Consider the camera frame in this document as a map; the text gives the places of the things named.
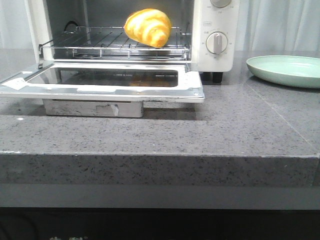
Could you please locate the upper temperature knob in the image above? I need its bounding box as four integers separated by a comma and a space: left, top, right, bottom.
210, 0, 232, 8

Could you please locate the lower timer knob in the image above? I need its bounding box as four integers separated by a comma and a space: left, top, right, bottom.
206, 32, 228, 55

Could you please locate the white Toshiba toaster oven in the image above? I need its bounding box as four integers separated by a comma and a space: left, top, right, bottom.
24, 0, 240, 83

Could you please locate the glass oven door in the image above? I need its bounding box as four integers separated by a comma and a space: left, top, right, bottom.
0, 61, 205, 103

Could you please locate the light green plate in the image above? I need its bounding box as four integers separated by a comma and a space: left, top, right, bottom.
246, 55, 320, 89

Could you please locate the silver oven door handle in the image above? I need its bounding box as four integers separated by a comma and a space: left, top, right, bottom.
43, 99, 144, 118

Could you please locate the yellow striped bread roll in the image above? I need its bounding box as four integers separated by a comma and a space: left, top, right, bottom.
123, 8, 172, 48

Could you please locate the metal wire oven rack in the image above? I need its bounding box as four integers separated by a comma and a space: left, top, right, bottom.
39, 26, 192, 62

